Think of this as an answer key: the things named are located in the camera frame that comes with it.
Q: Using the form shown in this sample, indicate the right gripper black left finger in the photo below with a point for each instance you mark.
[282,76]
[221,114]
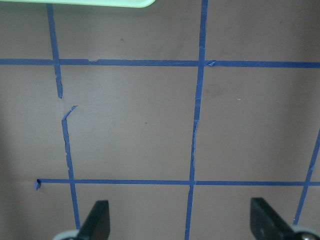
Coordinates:
[97,224]

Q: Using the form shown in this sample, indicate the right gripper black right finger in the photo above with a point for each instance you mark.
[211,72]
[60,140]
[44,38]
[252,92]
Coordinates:
[266,223]

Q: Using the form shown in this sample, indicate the light green plastic tray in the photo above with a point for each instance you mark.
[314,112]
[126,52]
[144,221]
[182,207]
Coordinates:
[101,3]

